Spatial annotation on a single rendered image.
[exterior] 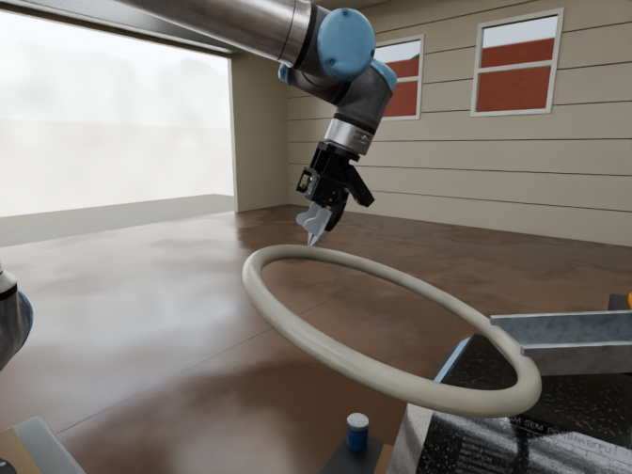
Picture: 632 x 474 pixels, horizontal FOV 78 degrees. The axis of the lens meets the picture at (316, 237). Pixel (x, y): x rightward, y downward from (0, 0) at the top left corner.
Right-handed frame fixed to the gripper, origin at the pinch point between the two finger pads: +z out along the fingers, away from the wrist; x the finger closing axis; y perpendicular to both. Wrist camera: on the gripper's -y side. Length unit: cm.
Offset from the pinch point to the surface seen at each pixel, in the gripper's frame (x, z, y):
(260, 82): -791, -97, -261
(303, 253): 3.3, 2.2, 3.8
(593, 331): 40, -7, -38
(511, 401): 48.0, -0.4, -0.7
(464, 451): 32, 29, -36
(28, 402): -146, 171, 35
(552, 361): 42.4, -2.1, -21.0
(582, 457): 46, 17, -47
